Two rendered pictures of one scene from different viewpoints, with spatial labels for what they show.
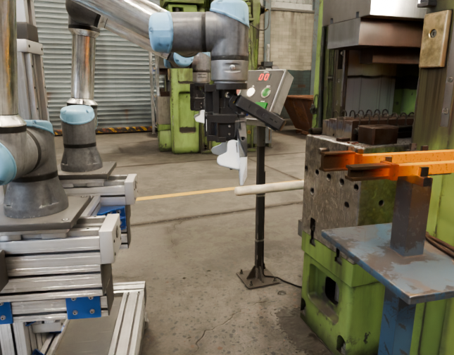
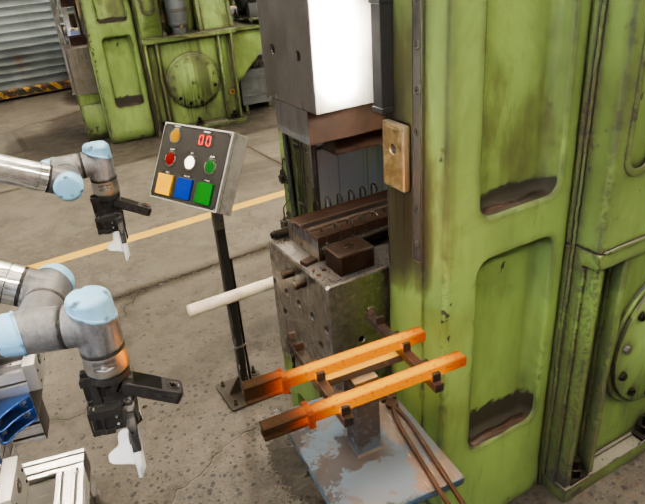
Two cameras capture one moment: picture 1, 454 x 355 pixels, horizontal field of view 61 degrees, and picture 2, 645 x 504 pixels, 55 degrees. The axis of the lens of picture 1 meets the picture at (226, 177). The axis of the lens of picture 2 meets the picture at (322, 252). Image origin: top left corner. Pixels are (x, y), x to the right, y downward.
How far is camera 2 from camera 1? 0.73 m
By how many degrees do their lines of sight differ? 16
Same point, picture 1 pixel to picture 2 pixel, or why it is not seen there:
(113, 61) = not seen: outside the picture
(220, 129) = (107, 421)
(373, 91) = (356, 157)
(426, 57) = (390, 175)
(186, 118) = (123, 82)
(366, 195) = (340, 337)
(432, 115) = (405, 243)
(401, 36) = (369, 119)
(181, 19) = (30, 331)
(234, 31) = (97, 335)
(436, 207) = (419, 348)
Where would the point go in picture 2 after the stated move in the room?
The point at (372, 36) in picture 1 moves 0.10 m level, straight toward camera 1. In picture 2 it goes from (328, 130) to (322, 141)
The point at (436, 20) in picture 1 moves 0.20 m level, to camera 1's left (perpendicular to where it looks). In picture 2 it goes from (393, 134) to (313, 144)
